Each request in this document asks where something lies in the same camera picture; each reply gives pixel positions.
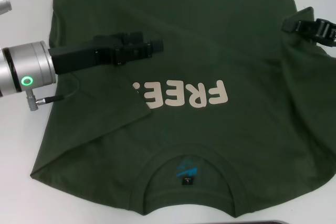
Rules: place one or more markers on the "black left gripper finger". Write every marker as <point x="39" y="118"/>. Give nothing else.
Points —
<point x="136" y="52"/>
<point x="131" y="37"/>

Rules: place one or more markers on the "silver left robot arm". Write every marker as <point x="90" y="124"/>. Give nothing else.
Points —
<point x="26" y="69"/>

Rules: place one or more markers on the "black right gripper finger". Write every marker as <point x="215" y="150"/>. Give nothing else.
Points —
<point x="302" y="26"/>
<point x="329" y="43"/>

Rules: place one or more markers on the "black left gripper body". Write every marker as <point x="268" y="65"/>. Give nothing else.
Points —
<point x="76" y="58"/>

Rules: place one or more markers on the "dark green FREE t-shirt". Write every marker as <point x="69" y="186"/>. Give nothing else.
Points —
<point x="210" y="51"/>

